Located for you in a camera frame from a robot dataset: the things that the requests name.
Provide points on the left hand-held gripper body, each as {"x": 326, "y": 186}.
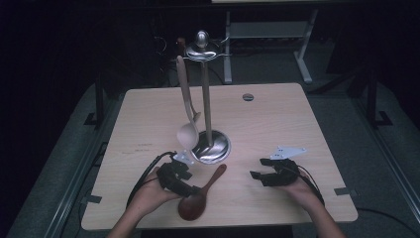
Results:
{"x": 171, "y": 180}

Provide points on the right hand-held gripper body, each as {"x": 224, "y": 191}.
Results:
{"x": 284, "y": 173}

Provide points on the brown wooden spoon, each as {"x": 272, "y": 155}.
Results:
{"x": 191, "y": 208}

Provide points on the beige ladle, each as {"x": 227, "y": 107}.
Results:
{"x": 187, "y": 135}

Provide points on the steel utensil stand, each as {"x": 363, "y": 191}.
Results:
{"x": 207, "y": 99}

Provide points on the person's right hand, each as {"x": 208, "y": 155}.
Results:
{"x": 300, "y": 193}

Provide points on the person's left hand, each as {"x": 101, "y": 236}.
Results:
{"x": 150, "y": 196}

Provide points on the grey tape strip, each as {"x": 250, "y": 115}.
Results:
{"x": 343, "y": 191}
{"x": 92, "y": 199}

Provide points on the grey round table grommet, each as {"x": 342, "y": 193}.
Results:
{"x": 248, "y": 97}

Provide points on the black metal stand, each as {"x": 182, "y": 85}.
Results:
{"x": 371, "y": 99}
{"x": 99, "y": 99}

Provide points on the metal floor rail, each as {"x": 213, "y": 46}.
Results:
{"x": 393, "y": 158}
{"x": 71, "y": 195}

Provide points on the white desk frame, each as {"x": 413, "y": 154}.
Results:
{"x": 267, "y": 29}

